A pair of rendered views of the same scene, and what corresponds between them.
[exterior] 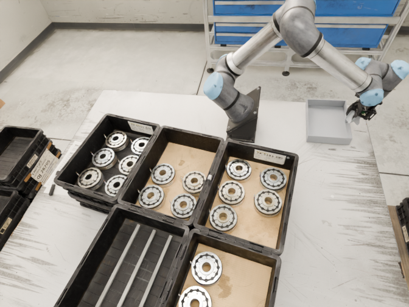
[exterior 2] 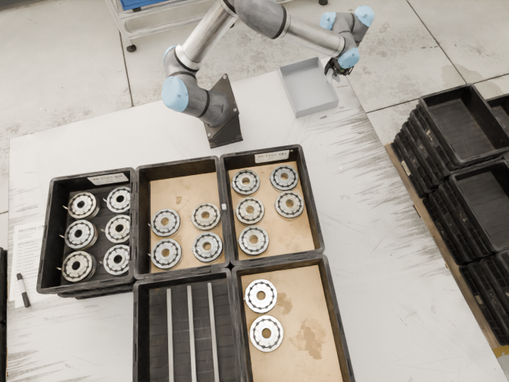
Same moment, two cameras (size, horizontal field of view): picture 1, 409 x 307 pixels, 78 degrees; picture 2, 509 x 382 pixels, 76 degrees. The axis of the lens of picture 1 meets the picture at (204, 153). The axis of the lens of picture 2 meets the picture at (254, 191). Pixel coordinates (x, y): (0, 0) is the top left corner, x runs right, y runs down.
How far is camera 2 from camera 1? 0.23 m
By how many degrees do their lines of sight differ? 19
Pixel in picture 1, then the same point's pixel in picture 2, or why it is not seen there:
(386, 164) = (369, 101)
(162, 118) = (118, 150)
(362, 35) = not seen: outside the picture
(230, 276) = (285, 292)
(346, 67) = (318, 36)
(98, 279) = (157, 363)
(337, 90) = not seen: hidden behind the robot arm
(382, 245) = (396, 196)
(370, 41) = not seen: outside the picture
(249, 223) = (280, 233)
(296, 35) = (260, 18)
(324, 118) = (303, 84)
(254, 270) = (304, 275)
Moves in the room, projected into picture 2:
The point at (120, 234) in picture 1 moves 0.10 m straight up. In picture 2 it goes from (153, 308) to (142, 305)
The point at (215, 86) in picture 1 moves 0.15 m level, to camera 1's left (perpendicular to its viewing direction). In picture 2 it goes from (179, 95) to (142, 115)
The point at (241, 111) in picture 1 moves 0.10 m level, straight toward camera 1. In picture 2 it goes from (219, 112) to (226, 132)
